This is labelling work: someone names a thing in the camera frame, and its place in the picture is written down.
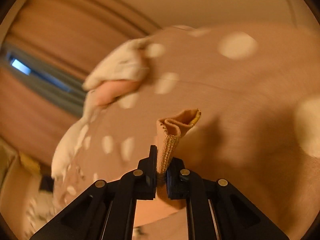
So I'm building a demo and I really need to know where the peach cartoon print baby garment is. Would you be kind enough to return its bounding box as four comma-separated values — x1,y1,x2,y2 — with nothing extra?
132,108,202,228

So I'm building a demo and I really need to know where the pink folded cloth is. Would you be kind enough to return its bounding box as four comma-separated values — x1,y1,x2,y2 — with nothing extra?
95,80,142,106

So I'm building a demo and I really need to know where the mauve polka dot bedspread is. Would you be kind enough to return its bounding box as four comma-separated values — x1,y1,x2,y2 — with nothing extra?
51,24,320,240

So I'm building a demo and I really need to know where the pink pleated curtain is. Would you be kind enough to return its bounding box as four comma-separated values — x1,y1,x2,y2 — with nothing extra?
1,0,158,165

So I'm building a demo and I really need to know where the cream folded cloth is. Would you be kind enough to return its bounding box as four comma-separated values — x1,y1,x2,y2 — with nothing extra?
82,38,149,91

